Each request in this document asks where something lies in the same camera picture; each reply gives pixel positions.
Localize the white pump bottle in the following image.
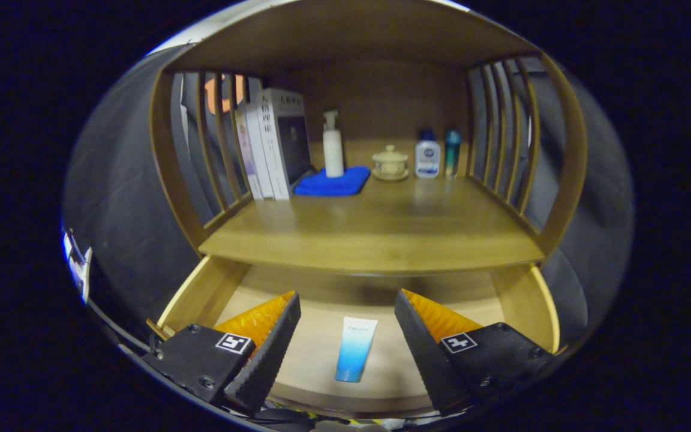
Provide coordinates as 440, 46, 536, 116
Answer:
322, 110, 345, 178

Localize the wooden cabinet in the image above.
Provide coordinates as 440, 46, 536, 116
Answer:
149, 0, 589, 421

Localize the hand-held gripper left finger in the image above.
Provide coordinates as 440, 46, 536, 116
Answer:
142, 291, 302, 415

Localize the teal slim bottle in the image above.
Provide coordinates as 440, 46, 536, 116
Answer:
445, 129, 461, 178

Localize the wooden drawer with black knob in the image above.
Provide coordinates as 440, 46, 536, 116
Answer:
148, 255, 562, 419

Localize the wooden countertop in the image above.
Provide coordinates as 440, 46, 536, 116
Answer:
199, 174, 545, 277

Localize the white book with black cover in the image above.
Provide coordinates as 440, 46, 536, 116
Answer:
257, 88, 316, 201

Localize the blue and white tube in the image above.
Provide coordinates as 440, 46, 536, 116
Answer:
335, 316, 378, 383

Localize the white and blue object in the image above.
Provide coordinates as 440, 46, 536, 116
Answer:
62, 228, 93, 304

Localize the white lotion bottle blue cap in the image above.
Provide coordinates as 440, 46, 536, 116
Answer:
414, 129, 441, 179

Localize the white spine book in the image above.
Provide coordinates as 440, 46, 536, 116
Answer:
244, 77, 276, 200

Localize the purple spine book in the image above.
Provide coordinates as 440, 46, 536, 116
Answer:
235, 102, 264, 200

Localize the beige lidded ceramic teacup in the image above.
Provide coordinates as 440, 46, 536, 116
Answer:
371, 145, 410, 182

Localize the blue cloth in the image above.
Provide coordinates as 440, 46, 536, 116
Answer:
293, 166, 371, 197

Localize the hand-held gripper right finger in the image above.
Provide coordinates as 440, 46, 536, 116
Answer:
393, 289, 553, 416

